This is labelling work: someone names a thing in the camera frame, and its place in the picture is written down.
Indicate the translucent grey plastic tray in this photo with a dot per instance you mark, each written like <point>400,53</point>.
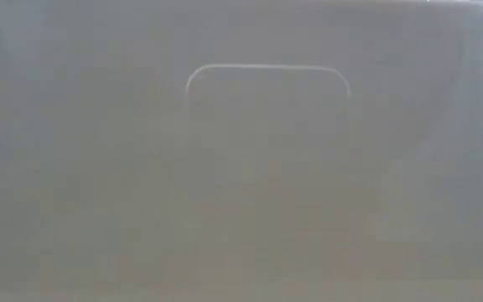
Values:
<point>241,168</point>

